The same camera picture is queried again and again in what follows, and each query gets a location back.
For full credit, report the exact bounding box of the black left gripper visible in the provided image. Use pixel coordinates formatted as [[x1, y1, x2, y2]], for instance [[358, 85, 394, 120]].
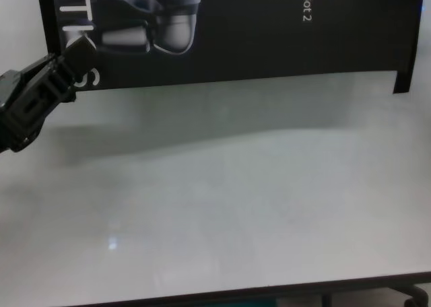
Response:
[[0, 36, 99, 154]]

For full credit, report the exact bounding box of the black AI robotics poster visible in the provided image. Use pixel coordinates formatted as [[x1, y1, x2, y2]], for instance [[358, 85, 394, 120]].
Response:
[[36, 0, 426, 92]]

